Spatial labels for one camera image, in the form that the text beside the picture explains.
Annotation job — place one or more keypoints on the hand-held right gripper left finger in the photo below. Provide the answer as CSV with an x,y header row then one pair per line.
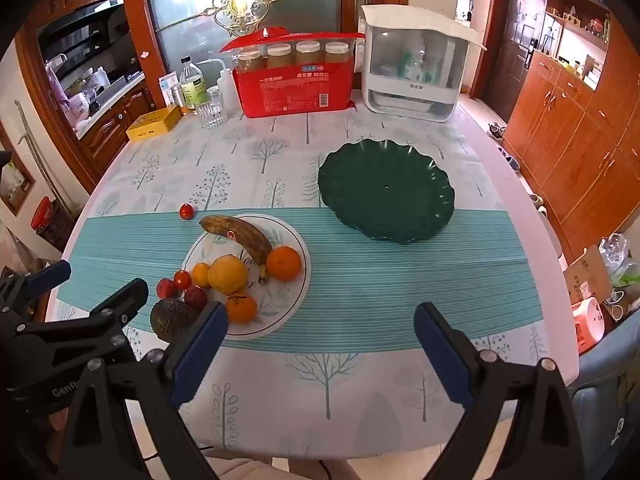
x,y
200,355

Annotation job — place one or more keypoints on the white countertop dish cabinet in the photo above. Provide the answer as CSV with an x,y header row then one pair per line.
x,y
380,105

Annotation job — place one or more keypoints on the glass bottle green label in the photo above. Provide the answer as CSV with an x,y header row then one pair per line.
x,y
192,87

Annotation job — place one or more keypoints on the small yellow citrus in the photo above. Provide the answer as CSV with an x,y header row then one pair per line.
x,y
201,275

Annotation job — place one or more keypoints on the red basket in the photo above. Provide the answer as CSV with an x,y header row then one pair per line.
x,y
42,212

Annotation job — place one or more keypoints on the brown spotted banana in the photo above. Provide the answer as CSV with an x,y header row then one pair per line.
x,y
240,232

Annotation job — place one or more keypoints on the blue white carton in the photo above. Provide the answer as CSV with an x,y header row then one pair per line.
x,y
167,85

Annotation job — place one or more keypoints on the brown wooden wall cabinet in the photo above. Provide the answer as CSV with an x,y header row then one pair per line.
x,y
575,135

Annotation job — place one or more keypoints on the white floral printed plate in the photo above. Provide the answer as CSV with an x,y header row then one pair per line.
x,y
290,300

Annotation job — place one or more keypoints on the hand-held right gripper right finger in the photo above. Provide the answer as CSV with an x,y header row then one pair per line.
x,y
442,350

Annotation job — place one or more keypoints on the blue chair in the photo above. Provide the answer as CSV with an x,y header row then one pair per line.
x,y
610,410

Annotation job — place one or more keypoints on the small metal tin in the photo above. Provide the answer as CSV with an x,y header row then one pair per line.
x,y
178,100

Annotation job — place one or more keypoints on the pink stool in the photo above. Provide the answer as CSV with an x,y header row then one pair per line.
x,y
585,325

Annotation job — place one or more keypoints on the tree print tablecloth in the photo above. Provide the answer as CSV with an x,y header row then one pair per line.
x,y
280,170

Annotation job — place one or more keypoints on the white squeeze bottle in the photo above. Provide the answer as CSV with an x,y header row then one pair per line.
x,y
228,90

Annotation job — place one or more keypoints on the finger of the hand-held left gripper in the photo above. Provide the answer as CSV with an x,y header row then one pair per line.
x,y
50,274
131,292

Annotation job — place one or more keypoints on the red paper cup package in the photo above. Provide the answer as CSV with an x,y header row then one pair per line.
x,y
290,90

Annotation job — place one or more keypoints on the frosted glass sliding door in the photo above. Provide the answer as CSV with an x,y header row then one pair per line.
x,y
300,0

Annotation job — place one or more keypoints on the teal striped table runner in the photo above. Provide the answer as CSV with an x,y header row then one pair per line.
x,y
375,285

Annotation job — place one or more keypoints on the dark green scalloped plate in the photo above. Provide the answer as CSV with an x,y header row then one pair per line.
x,y
385,200

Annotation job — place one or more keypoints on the clear glass cup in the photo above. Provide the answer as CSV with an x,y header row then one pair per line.
x,y
210,110

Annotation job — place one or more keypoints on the cardboard box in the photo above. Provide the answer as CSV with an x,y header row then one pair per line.
x,y
585,270

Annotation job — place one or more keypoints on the clear plastic bag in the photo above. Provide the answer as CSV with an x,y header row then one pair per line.
x,y
615,250

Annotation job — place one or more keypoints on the wooden kitchen counter cabinet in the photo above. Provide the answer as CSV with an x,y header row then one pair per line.
x,y
110,130

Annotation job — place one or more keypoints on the dark wooden entry door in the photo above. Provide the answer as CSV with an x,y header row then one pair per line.
x,y
515,35

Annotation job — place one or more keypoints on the yellow box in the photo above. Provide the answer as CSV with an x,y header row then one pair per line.
x,y
150,125

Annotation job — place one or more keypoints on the orange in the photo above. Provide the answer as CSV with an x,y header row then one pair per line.
x,y
241,308
285,262

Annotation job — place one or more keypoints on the large yellow grapefruit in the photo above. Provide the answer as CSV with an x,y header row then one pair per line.
x,y
227,274

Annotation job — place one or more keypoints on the dark avocado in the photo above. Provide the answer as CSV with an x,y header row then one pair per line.
x,y
170,317

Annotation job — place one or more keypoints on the small red tomato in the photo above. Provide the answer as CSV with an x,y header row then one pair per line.
x,y
182,279
186,211
166,289
195,298

